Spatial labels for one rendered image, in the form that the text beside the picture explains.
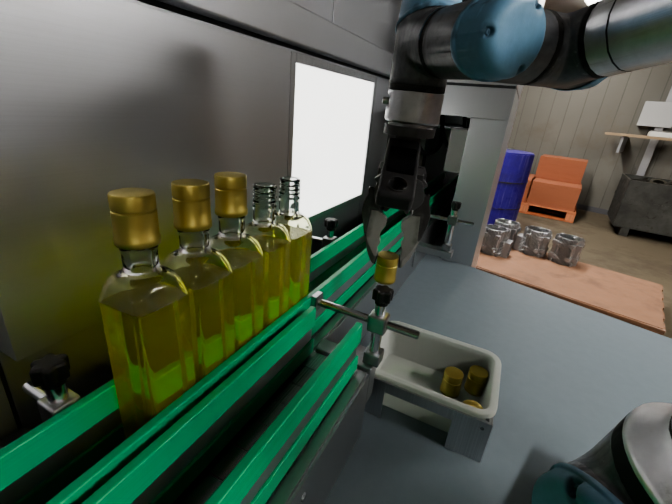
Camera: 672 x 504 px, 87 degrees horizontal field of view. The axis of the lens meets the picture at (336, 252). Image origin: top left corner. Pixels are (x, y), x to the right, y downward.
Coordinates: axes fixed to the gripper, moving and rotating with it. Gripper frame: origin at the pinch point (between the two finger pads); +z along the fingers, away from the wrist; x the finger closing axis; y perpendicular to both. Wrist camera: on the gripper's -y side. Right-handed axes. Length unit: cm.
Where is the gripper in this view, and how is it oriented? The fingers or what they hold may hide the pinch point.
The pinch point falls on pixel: (387, 259)
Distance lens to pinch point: 57.0
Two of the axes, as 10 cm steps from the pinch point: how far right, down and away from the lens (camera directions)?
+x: -9.8, -1.5, 1.2
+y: 1.7, -3.9, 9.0
